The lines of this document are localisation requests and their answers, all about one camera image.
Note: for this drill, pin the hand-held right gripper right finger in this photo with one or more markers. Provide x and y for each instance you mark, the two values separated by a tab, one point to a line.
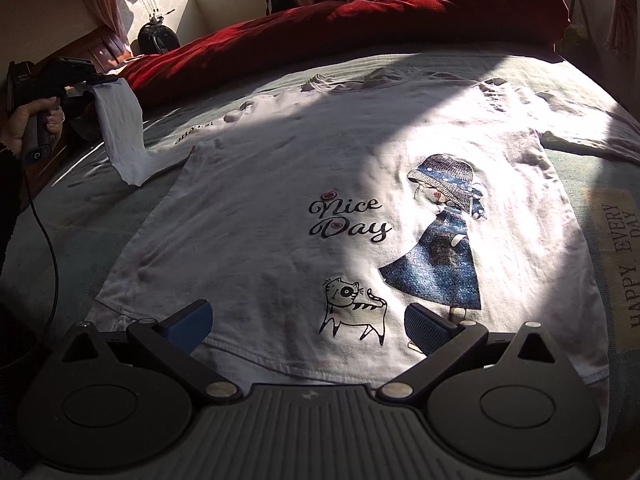
425	327

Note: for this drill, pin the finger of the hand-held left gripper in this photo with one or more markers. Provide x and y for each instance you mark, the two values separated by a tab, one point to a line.
100	80
80	110

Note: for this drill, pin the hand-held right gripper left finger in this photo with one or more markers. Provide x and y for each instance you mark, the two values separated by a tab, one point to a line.
192	325

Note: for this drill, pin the white t-shirt with black lettering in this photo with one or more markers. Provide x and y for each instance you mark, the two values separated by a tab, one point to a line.
120	130

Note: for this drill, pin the white t-shirt with girl print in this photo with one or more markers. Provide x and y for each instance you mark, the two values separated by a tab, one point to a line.
250	260

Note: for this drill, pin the person's left forearm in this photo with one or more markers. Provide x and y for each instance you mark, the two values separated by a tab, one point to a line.
7	200

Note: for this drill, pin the person's left hand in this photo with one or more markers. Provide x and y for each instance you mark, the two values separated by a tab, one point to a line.
15	130

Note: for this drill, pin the wooden headboard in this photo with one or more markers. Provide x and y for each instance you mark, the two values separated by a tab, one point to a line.
107	47

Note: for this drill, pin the black backpack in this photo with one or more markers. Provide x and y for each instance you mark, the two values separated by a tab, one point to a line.
157	40

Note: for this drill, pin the pink curtain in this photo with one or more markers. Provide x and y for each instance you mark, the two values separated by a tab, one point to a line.
625	25
122	5

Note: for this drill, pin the green plaid bed sheet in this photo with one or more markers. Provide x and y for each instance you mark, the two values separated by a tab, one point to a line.
75	220

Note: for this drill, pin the red quilt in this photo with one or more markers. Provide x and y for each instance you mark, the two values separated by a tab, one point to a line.
350	25

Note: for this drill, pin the yellow plastic bag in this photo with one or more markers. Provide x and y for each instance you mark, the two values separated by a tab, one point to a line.
577	37

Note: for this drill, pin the metal drying rack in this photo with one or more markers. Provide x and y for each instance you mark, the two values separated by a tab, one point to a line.
580	10

